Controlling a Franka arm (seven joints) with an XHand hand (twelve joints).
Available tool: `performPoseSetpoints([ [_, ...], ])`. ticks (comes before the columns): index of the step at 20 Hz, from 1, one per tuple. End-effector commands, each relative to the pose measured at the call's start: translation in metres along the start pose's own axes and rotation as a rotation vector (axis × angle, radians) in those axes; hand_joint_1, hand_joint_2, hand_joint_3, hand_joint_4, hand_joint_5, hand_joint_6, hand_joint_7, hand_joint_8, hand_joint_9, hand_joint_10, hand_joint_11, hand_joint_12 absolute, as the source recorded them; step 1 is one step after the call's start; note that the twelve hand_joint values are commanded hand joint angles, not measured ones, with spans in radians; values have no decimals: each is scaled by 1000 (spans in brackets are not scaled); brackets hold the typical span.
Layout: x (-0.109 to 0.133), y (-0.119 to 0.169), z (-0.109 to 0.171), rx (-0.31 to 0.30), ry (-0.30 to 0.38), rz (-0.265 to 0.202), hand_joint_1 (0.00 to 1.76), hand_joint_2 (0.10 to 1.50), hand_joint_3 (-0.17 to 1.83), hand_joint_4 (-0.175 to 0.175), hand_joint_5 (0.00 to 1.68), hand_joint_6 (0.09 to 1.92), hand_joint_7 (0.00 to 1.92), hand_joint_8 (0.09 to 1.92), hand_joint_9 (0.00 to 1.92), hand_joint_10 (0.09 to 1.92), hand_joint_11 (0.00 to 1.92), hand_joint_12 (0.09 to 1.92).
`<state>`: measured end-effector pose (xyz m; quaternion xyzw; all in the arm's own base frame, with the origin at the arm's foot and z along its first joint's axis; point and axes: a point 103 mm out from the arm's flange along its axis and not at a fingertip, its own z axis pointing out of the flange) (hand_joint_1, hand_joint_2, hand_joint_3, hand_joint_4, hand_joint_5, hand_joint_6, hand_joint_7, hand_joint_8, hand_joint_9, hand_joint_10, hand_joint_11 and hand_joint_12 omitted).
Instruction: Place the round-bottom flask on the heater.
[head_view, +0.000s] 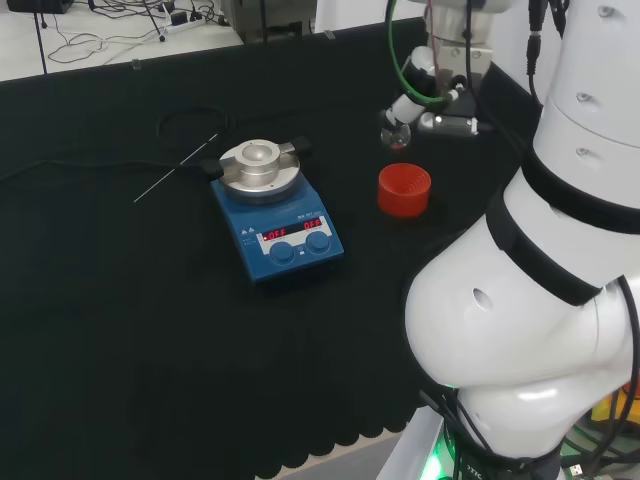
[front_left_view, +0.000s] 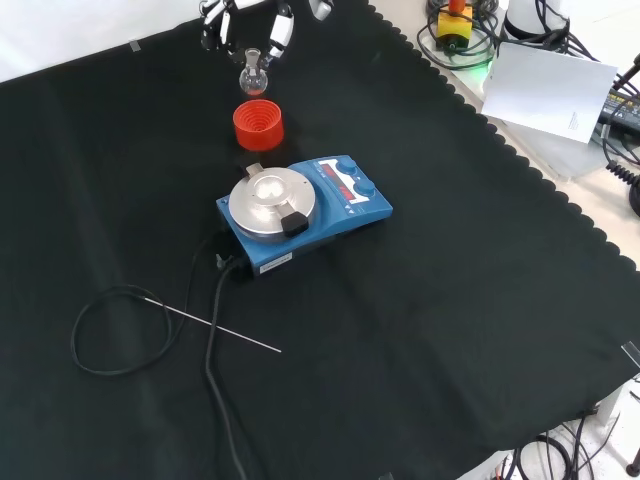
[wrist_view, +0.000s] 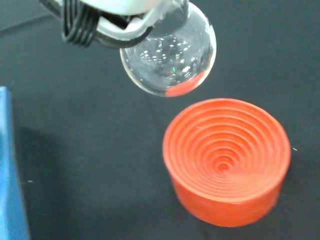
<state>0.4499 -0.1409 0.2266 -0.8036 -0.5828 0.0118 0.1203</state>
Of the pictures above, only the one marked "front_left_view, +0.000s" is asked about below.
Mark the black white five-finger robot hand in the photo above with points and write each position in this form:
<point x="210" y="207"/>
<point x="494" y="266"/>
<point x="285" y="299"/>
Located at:
<point x="281" y="27"/>

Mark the clear glass round-bottom flask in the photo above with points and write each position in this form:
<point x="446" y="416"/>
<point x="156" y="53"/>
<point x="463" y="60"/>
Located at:
<point x="253" y="80"/>

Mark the heater with blue base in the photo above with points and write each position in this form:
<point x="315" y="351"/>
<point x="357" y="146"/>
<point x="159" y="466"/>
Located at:
<point x="345" y="215"/>

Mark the grey tape piece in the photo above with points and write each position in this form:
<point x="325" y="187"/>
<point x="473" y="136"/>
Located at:
<point x="632" y="352"/>
<point x="135" y="46"/>

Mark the yellow stop button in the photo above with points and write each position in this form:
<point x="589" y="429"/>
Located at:
<point x="454" y="22"/>

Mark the white paper sheet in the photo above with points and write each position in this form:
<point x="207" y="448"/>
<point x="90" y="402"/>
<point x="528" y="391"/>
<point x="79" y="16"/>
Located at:
<point x="545" y="90"/>

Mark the pale board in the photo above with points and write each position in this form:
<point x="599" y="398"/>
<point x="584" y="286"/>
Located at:
<point x="565" y="155"/>

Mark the black cloth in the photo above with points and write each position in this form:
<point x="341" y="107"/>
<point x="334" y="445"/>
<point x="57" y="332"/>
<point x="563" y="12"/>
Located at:
<point x="450" y="300"/>

